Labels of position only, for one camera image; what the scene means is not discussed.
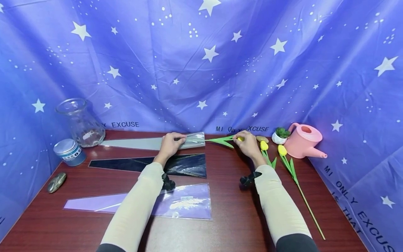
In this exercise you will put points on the person's left forearm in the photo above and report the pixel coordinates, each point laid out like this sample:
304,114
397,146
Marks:
135,206

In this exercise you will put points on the small potted plant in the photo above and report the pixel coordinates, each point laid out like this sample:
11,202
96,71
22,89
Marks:
279,136

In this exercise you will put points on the person's left fingers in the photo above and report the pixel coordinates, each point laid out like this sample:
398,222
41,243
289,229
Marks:
178,136

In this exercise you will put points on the yellow artificial tulip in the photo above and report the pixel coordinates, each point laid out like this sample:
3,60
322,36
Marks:
264,145
222,140
282,150

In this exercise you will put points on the person's right forearm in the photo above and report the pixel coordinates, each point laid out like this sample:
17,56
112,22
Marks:
280,206

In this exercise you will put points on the person's left hand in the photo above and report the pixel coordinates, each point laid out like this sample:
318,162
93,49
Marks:
168,147

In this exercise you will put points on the clear glass vase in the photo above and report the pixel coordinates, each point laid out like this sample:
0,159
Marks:
83,126

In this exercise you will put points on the black wrist band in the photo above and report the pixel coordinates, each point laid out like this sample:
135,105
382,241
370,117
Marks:
248,179
167,182

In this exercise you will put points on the purple flower sleeve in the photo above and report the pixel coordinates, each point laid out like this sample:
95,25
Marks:
189,203

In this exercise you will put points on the pink watering can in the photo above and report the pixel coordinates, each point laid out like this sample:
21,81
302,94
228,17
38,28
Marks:
302,141

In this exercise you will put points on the grey flat stone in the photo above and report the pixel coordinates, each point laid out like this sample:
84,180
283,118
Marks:
57,182

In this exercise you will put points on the black flower sleeve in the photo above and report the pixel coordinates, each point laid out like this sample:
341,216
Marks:
189,165

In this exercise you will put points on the person's right fingers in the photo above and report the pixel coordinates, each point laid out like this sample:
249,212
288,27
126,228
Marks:
241,134

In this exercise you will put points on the beige pebble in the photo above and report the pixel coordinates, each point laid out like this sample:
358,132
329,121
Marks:
262,138

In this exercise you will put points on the person's right hand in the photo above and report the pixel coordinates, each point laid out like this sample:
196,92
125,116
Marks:
250,147

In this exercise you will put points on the grey flower sleeve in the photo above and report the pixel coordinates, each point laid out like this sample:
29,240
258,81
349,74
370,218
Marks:
141,142

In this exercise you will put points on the blue round tin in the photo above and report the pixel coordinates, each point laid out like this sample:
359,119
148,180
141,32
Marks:
70,153

